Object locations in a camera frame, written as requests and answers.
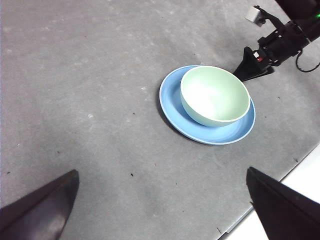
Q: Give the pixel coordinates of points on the blue plate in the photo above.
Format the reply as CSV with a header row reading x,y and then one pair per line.
x,y
170,100

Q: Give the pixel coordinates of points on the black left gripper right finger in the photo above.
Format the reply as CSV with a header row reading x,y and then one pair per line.
x,y
287,215

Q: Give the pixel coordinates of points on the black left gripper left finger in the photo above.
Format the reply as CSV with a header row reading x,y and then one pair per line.
x,y
40,215

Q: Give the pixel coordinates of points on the pale grey camera box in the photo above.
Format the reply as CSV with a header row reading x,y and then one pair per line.
x,y
253,15

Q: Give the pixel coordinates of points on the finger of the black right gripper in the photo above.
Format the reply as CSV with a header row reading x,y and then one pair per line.
x,y
260,75
247,65

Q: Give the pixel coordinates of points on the green bowl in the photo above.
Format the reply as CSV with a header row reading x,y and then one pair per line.
x,y
215,95

